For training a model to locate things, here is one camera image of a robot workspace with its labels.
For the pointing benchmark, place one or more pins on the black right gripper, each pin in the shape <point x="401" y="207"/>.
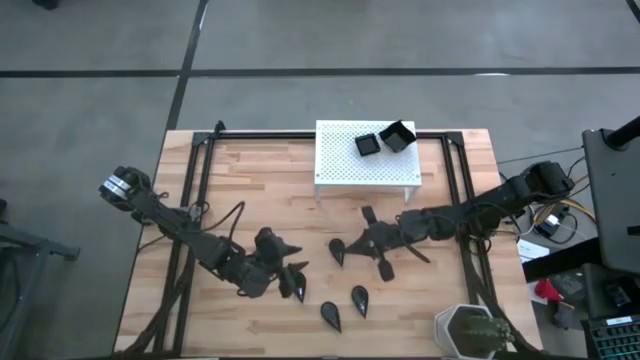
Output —
<point x="387" y="240"/>

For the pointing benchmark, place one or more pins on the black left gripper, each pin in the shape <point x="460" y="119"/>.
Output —
<point x="272" y="250"/>

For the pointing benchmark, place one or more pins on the small black square plate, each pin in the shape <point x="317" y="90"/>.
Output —
<point x="368" y="145"/>

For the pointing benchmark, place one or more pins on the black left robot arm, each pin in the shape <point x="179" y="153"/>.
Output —
<point x="170" y="220"/>

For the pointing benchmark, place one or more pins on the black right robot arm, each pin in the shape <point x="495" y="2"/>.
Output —
<point x="480" y="210"/>

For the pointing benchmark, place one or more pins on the white perforated metal shelf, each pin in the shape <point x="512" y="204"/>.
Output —
<point x="340" y="170"/>

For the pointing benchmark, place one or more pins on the white hexagonal plant pot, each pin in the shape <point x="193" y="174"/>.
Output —
<point x="442" y="325"/>

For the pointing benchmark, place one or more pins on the green cactus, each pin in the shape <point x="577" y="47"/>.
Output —
<point x="480" y="332"/>

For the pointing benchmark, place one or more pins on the white paper sheet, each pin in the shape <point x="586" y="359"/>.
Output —
<point x="530" y="250"/>

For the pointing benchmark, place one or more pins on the small electronics box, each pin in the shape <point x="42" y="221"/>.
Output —
<point x="550" y="225"/>

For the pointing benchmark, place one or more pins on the red object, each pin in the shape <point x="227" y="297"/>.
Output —
<point x="547" y="291"/>

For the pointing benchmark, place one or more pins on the black desk bar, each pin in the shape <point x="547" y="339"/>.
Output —
<point x="560" y="262"/>

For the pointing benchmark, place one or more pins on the black device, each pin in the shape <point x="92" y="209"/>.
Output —
<point x="607" y="292"/>

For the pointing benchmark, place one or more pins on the dark grey monitor panel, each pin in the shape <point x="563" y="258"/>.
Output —
<point x="615" y="210"/>

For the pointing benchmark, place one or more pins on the grey metal stand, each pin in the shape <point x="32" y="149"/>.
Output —
<point x="40" y="247"/>

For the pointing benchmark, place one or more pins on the backlit keyboard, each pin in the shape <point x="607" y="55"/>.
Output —
<point x="615" y="340"/>

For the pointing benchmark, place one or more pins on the black round pole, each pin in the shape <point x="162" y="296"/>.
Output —
<point x="625" y="134"/>

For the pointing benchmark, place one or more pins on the black table frame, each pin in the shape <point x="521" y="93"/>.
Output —
<point x="250" y="135"/>

